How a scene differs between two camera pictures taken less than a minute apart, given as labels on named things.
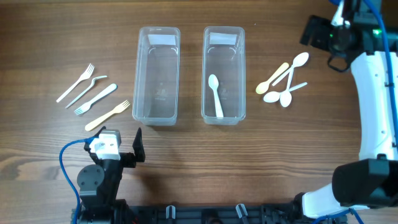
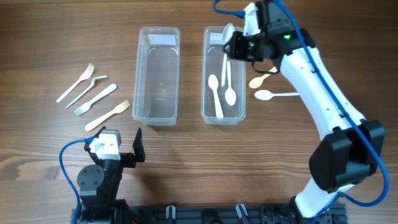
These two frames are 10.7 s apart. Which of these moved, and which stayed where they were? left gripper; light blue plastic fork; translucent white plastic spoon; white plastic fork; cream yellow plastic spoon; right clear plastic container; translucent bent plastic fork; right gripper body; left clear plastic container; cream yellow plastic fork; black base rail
Moved: cream yellow plastic spoon; right gripper body; translucent white plastic spoon
Stayed: translucent bent plastic fork; light blue plastic fork; black base rail; left gripper; left clear plastic container; cream yellow plastic fork; right clear plastic container; white plastic fork
